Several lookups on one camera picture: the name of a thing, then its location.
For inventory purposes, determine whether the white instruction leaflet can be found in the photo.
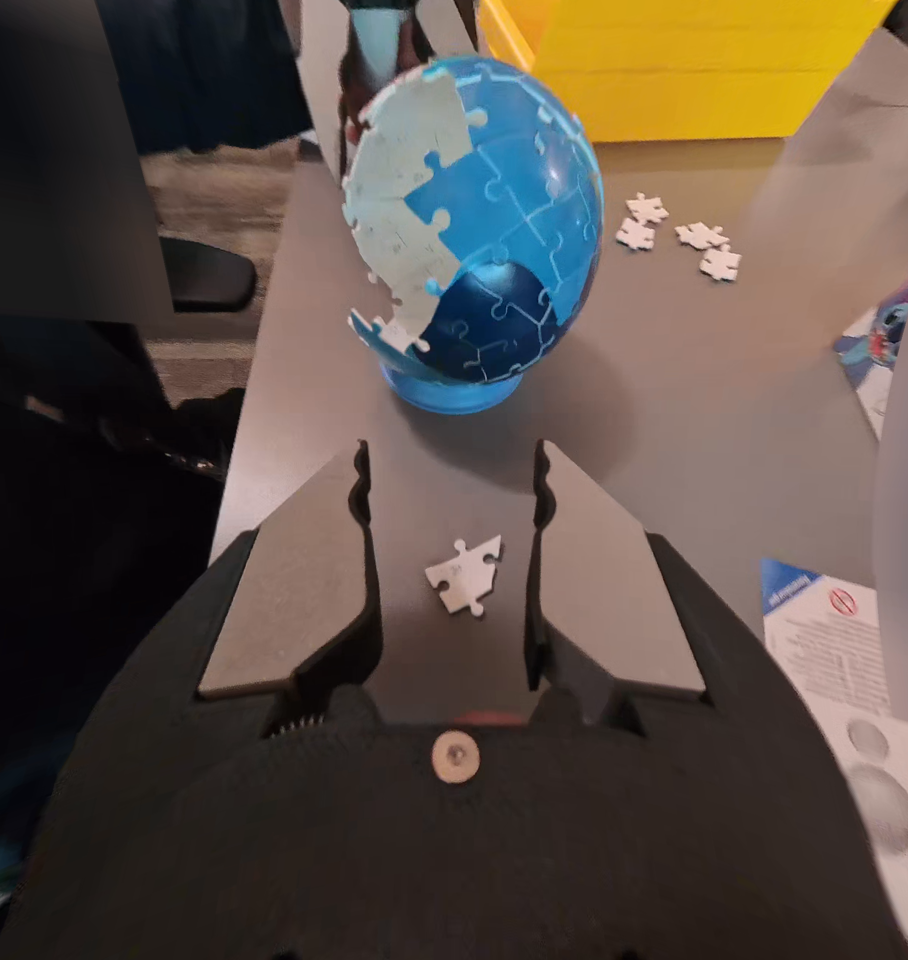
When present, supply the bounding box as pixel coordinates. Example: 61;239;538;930
761;556;908;960

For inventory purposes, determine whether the person's left hand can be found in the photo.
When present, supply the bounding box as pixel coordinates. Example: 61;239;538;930
337;43;374;145

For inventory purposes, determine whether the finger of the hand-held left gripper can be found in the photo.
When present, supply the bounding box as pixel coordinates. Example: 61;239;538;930
351;7;404;85
416;0;480;61

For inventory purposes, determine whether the black office chair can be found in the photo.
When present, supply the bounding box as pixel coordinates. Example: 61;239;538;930
157;236;257;314

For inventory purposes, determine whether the cartoon puzzle box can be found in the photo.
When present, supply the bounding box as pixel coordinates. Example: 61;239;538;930
835;276;905;442

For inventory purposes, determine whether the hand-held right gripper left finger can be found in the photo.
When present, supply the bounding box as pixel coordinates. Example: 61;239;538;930
196;438;386;702

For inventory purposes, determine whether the white triangular puzzle piece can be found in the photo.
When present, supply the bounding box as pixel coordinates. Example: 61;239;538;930
424;534;504;618

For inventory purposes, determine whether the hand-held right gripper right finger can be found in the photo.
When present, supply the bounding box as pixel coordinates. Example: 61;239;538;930
523;438;708;699

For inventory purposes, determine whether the blue white puzzle ball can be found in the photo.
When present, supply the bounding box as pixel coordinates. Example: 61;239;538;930
341;54;605;387

